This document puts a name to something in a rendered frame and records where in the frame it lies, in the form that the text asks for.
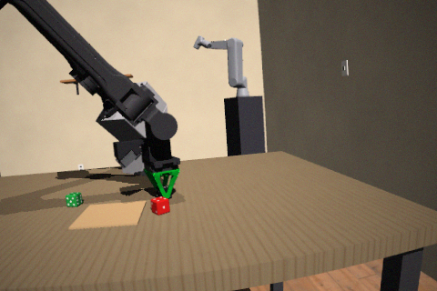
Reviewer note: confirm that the green die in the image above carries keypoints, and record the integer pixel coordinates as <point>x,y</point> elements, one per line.
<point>73,200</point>

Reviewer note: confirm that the red die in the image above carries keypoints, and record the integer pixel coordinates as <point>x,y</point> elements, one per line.
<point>160,205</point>

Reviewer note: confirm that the tan flat mat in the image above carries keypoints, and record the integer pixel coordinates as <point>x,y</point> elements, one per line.
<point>107,215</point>

